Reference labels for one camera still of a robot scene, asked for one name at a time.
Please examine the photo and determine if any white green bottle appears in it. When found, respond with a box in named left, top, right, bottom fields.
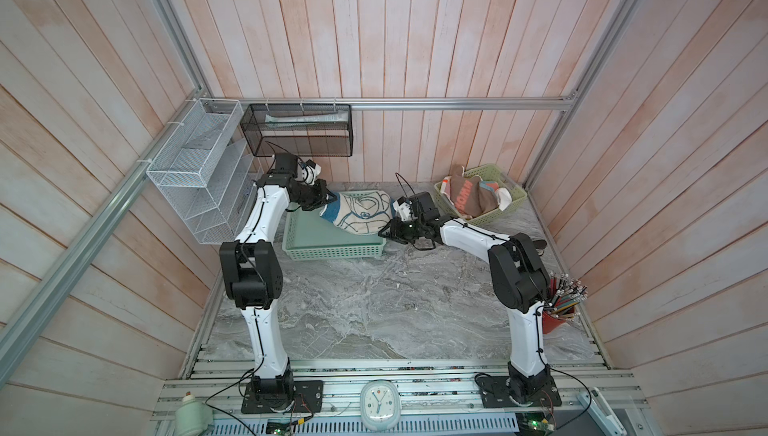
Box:
left=174, top=392, right=213, bottom=436

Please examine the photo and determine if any white wire mesh shelf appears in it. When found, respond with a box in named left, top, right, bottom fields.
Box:
left=147, top=98, right=254, bottom=245

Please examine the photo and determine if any mint green plastic basket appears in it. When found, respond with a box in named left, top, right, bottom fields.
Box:
left=282, top=206, right=386, bottom=260

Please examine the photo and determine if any blue Doraemon towel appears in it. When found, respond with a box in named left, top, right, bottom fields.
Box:
left=319, top=190, right=393, bottom=235

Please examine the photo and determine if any black wire mesh basket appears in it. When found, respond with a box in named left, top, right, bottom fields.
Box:
left=240, top=104, right=354, bottom=157

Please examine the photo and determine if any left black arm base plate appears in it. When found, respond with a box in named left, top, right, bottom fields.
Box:
left=241, top=378, right=323, bottom=415

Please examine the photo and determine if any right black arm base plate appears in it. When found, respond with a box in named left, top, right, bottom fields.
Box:
left=474, top=373, right=562, bottom=408

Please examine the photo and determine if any red pen holder cup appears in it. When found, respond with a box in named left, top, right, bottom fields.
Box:
left=542, top=274, right=588, bottom=334

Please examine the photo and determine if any brown towel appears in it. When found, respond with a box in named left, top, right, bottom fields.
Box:
left=449, top=165, right=499, bottom=218

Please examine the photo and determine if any red white blue towel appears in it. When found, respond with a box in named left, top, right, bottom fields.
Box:
left=479, top=180, right=513, bottom=212

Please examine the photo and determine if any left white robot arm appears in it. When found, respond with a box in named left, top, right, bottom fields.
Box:
left=219, top=152, right=328, bottom=408

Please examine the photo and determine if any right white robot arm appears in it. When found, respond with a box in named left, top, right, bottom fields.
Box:
left=379, top=192, right=553, bottom=406

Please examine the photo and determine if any black white stapler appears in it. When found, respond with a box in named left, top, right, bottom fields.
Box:
left=533, top=239, right=548, bottom=251

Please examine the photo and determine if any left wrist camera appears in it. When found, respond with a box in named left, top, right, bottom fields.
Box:
left=299, top=160, right=322, bottom=185

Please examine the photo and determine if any light green plastic basket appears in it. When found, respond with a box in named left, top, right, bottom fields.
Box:
left=434, top=163, right=527, bottom=226

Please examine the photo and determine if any green circuit board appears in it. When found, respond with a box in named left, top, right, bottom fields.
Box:
left=516, top=413, right=554, bottom=436

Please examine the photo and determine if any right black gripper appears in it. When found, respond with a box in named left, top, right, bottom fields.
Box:
left=377, top=216, right=425, bottom=243

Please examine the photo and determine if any white analog clock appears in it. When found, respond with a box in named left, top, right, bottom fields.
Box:
left=360, top=380, right=402, bottom=432

